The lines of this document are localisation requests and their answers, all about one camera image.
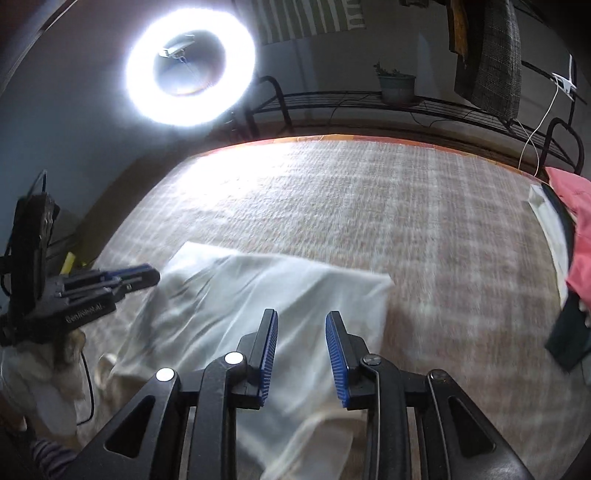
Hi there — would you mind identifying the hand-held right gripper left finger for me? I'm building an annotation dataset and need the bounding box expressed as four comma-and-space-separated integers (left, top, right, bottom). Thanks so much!
69, 308, 279, 480

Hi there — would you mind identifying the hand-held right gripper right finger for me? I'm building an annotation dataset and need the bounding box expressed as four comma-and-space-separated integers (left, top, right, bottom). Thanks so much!
324, 311, 536, 480

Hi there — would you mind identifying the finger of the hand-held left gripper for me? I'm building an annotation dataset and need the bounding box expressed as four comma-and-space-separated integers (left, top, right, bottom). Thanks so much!
62, 264, 153, 289
60, 271, 161, 303

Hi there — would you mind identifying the white tank top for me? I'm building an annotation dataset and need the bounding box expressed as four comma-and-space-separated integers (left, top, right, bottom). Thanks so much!
95, 241, 395, 480

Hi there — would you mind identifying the black metal clothes rack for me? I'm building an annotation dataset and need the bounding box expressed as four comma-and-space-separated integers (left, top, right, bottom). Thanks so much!
245, 0, 587, 176

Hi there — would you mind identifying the beige cloth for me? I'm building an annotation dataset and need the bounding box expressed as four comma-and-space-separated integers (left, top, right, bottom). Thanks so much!
0, 330, 100, 437

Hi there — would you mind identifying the beige plaid blanket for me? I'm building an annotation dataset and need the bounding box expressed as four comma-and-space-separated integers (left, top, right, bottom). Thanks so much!
78, 134, 591, 480

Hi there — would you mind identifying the purple striped cloth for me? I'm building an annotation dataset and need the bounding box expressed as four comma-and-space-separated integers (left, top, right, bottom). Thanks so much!
28, 438, 77, 478

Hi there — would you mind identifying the phone holder clamp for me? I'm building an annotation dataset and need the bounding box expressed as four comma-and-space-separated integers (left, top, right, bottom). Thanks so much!
159, 34, 195, 61

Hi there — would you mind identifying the dark green folded garment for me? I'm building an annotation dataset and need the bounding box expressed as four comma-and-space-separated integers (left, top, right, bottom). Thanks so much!
544, 291, 591, 372

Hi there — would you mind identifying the white folded garment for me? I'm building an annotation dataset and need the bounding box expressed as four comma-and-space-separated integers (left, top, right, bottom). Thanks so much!
525, 184, 571, 305

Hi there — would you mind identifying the potted plant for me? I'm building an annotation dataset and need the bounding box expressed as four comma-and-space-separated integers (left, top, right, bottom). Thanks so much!
373, 61, 417, 104

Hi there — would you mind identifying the pink garment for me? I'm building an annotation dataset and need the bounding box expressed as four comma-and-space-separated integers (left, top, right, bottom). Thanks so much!
545, 166, 591, 319

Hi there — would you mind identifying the grey plaid coat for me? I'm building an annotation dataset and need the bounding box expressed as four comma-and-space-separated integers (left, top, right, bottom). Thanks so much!
455, 0, 523, 120

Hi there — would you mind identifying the yellow garment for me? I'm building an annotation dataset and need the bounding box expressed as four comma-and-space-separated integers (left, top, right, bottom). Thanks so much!
445, 0, 469, 58

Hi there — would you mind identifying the black cable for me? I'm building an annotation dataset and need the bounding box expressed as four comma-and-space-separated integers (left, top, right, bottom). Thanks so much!
74, 351, 98, 425

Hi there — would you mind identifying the ring light stand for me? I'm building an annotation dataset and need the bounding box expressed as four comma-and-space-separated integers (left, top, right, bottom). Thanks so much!
178, 53, 250, 146

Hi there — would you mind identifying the white lamp cable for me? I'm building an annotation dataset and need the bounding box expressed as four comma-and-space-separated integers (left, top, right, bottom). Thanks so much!
517, 85, 561, 178

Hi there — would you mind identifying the green striped wall cloth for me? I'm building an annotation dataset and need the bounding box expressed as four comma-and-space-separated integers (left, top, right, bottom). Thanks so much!
233, 0, 368, 46

